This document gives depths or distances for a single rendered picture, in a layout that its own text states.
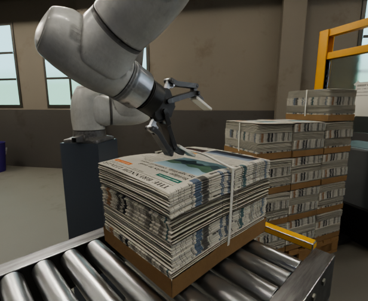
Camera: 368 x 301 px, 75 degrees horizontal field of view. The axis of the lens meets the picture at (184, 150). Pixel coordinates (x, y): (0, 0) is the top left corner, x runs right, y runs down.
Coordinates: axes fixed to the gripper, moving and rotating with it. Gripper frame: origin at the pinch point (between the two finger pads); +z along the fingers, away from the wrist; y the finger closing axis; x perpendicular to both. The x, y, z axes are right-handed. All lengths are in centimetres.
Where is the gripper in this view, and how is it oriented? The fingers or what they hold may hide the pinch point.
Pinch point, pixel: (198, 129)
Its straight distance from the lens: 66.8
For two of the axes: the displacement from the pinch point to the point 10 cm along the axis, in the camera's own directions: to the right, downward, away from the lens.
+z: 6.4, 3.5, 6.8
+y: -3.4, 9.3, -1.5
